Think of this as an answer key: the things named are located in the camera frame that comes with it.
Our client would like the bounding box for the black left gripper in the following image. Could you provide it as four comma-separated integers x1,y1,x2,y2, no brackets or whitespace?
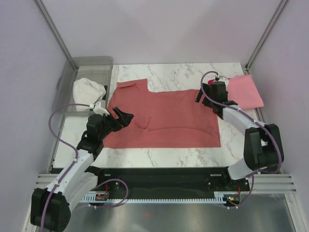
98,106,133,140

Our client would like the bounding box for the salmon red t-shirt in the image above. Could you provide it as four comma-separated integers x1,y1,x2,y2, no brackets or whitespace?
103,79,221,149

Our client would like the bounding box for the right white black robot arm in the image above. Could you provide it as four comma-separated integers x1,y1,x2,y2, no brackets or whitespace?
196,81,284,190

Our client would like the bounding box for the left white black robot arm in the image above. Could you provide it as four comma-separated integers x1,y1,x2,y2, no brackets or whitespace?
30,105,134,232

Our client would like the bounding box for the magenta red folded t-shirt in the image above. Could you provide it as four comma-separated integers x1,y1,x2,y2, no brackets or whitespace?
208,79,216,85

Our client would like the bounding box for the light pink folded t-shirt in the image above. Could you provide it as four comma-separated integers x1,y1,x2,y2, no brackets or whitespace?
227,74,264,110

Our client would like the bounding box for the white crumpled t-shirt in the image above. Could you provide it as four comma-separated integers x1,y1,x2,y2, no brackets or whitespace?
73,78,99,105

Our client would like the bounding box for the grey transparent plastic bin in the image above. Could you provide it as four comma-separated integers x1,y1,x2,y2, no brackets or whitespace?
52,56,113,116

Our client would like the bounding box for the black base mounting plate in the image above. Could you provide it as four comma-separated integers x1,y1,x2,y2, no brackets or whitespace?
87,166,250,198

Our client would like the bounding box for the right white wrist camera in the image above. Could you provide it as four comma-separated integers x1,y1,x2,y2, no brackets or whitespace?
215,75,229,87

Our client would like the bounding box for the right aluminium frame post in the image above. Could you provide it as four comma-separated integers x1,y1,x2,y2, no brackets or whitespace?
241,0,290,74

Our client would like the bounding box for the aluminium frame post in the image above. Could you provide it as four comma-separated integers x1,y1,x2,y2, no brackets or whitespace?
33,0,78,70
241,0,290,74

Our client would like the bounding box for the white slotted cable duct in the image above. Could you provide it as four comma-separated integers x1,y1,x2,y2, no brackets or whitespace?
80,192,226,204

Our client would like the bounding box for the aluminium rail profile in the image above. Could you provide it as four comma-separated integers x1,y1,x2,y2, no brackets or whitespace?
35,174,296,194

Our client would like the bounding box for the left aluminium frame post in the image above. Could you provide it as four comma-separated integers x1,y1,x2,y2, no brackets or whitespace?
33,0,78,70

